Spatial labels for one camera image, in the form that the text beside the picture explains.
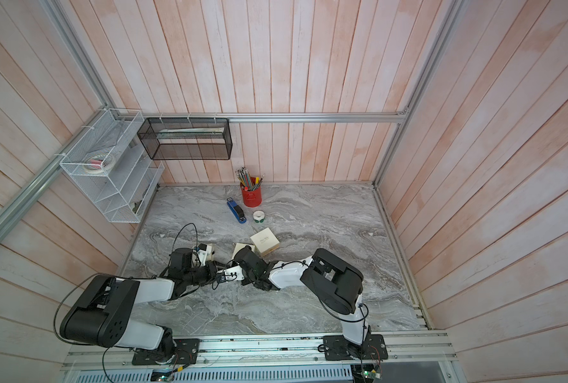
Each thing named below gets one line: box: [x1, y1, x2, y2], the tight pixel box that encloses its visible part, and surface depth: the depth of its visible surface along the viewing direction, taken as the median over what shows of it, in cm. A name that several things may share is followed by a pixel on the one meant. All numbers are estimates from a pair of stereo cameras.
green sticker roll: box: [252, 209, 266, 224], surface depth 107 cm
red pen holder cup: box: [241, 176, 263, 208], surface depth 109 cm
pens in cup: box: [235, 166, 266, 191], surface depth 106 cm
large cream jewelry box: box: [249, 227, 281, 257], surface depth 98 cm
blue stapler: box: [226, 197, 248, 225], surface depth 107 cm
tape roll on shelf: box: [82, 153, 113, 174], surface depth 76 cm
